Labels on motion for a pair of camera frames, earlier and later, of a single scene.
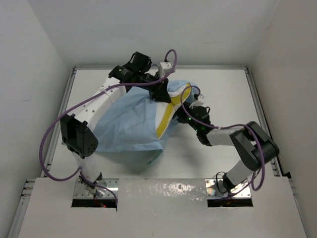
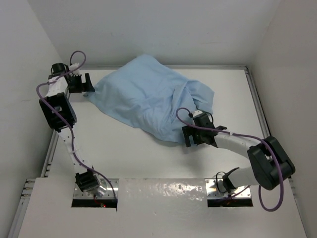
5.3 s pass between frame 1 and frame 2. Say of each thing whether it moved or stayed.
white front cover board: stayed
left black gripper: moved
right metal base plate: stayed
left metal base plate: stayed
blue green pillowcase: moved
